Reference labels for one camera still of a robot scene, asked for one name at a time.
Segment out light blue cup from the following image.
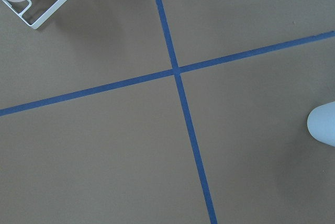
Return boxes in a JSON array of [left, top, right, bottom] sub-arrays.
[[307, 102, 334, 147]]

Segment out white wire cup rack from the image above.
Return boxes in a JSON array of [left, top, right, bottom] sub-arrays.
[[0, 0, 95, 30]]

